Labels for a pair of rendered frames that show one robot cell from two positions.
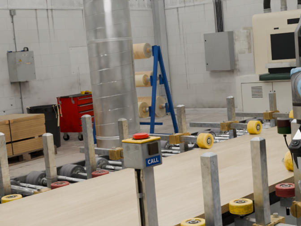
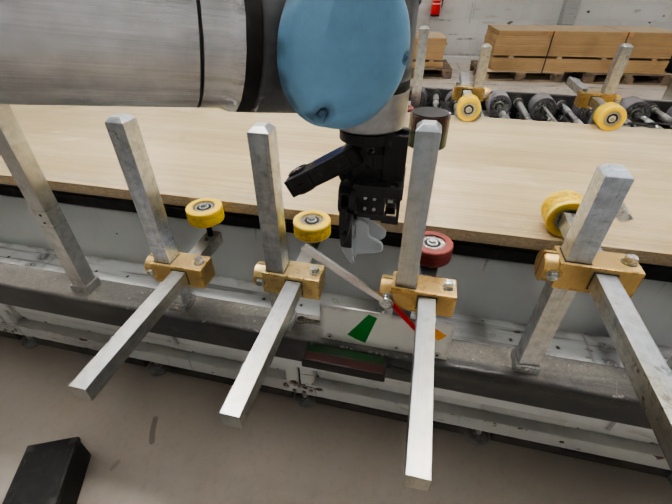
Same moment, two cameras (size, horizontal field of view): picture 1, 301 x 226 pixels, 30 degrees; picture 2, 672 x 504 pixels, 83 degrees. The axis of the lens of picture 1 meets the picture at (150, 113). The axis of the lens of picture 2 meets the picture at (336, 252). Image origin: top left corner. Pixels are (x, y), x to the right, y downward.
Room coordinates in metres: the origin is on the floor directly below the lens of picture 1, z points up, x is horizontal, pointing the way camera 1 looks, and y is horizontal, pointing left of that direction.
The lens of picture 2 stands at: (1.54, -0.88, 1.33)
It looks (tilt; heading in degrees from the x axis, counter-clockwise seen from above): 37 degrees down; 58
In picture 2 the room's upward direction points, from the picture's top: straight up
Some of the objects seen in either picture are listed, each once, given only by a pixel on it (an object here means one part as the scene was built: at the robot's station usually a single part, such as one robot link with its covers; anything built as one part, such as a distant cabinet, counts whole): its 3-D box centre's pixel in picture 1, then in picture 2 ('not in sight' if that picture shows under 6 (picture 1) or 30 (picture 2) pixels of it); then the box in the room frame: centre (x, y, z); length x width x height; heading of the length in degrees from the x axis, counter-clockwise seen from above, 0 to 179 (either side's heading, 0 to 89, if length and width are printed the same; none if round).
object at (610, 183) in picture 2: not in sight; (555, 298); (2.10, -0.68, 0.88); 0.03 x 0.03 x 0.48; 45
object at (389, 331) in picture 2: not in sight; (383, 332); (1.89, -0.50, 0.75); 0.26 x 0.01 x 0.10; 135
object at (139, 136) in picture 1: (140, 137); not in sight; (1.39, 0.03, 1.22); 0.04 x 0.04 x 0.02
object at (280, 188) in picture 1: (287, 199); (428, 263); (2.01, -0.47, 0.85); 0.08 x 0.08 x 0.11
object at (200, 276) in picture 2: not in sight; (179, 268); (1.59, -0.17, 0.81); 0.13 x 0.06 x 0.05; 135
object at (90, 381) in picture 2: not in sight; (163, 297); (1.54, -0.24, 0.81); 0.43 x 0.03 x 0.04; 45
